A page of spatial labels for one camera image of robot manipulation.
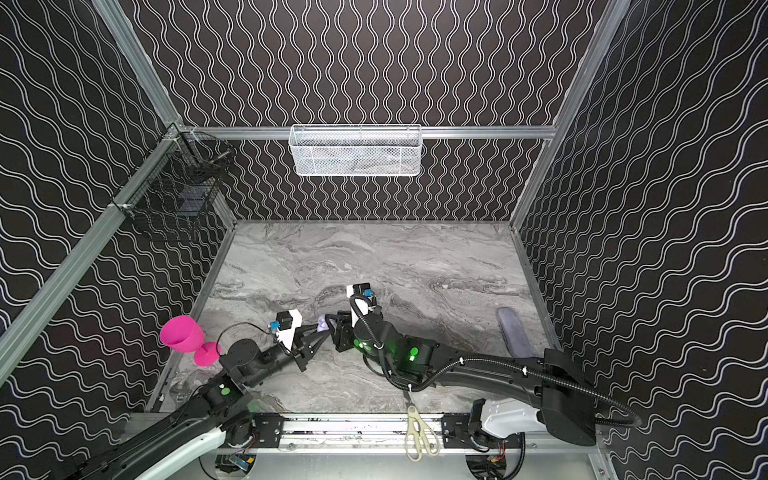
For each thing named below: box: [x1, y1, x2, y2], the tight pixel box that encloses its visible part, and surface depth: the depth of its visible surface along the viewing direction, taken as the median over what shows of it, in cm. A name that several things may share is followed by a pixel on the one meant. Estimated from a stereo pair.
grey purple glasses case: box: [497, 307, 534, 359], surface depth 90 cm
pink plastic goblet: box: [160, 316, 222, 367], surface depth 79 cm
